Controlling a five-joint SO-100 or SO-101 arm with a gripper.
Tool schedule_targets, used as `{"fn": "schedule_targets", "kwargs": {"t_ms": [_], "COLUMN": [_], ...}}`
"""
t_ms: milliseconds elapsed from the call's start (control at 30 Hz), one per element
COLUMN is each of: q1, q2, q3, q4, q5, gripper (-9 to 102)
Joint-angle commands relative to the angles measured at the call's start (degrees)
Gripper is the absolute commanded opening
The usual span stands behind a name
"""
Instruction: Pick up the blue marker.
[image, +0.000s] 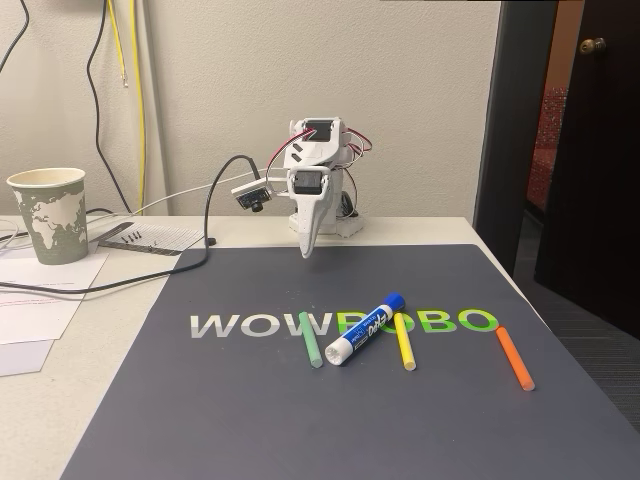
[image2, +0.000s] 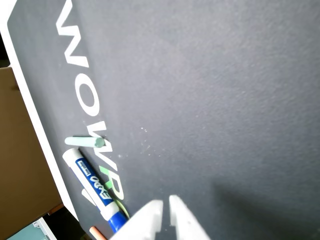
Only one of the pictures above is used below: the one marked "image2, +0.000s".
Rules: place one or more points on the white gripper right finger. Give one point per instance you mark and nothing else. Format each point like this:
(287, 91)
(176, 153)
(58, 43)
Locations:
(185, 222)

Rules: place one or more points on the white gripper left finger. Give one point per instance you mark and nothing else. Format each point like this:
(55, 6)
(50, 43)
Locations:
(142, 222)

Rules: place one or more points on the blue Expo dry-erase marker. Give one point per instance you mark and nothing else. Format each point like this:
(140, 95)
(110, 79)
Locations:
(92, 180)

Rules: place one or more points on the yellow chalk stick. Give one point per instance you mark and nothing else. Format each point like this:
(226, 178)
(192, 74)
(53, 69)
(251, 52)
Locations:
(122, 208)

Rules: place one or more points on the orange chalk stick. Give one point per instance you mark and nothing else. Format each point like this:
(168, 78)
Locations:
(97, 233)

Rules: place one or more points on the green chalk stick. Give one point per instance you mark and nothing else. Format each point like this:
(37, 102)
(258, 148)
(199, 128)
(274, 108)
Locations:
(82, 141)

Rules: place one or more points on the grey WOWROBO mat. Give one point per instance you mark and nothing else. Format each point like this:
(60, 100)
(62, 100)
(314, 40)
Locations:
(200, 100)

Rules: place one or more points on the brown WOWROBO cardboard box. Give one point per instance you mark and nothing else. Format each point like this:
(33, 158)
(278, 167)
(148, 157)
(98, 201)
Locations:
(20, 150)

